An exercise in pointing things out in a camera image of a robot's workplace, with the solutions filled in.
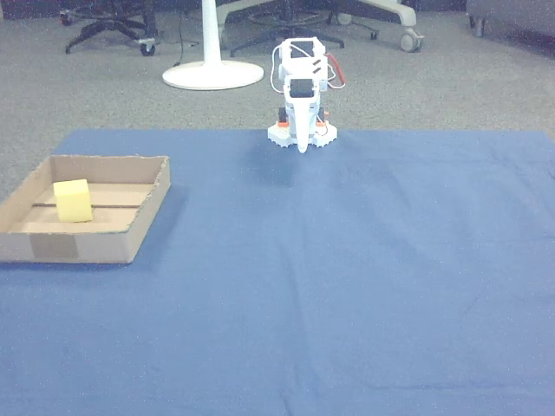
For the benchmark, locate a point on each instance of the yellow foam block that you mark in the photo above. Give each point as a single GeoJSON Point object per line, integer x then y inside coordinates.
{"type": "Point", "coordinates": [73, 201]}

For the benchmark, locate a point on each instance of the shallow cardboard box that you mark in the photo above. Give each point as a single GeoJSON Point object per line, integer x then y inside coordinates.
{"type": "Point", "coordinates": [86, 249]}

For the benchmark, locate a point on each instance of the white wheeled equipment base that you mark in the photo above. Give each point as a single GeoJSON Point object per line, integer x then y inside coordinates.
{"type": "Point", "coordinates": [405, 13]}

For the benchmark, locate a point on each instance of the blue cloth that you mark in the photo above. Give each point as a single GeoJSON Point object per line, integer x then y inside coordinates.
{"type": "Point", "coordinates": [347, 303]}

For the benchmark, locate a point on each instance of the grey upholstered furniture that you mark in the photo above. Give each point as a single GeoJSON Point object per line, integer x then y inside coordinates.
{"type": "Point", "coordinates": [511, 13]}

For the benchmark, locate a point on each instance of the white pedestal stand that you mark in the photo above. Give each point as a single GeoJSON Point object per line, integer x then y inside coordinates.
{"type": "Point", "coordinates": [212, 74]}

